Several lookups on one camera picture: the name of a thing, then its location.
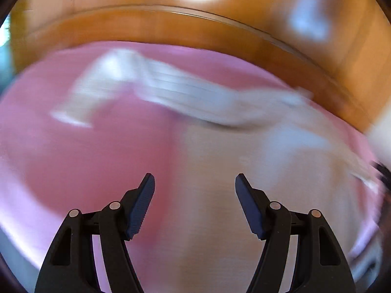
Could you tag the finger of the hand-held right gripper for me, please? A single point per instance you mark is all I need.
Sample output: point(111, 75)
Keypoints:
point(380, 169)

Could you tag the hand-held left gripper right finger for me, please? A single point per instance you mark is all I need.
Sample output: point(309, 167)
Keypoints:
point(246, 201)

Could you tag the cream knitted garment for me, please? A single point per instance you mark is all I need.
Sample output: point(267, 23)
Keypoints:
point(213, 158)

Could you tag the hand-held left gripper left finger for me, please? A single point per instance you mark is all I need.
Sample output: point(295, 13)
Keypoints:
point(143, 201)

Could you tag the pink bed sheet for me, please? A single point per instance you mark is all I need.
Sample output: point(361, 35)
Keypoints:
point(76, 158)

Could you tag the wooden headboard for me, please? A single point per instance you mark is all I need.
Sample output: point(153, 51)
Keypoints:
point(213, 27)

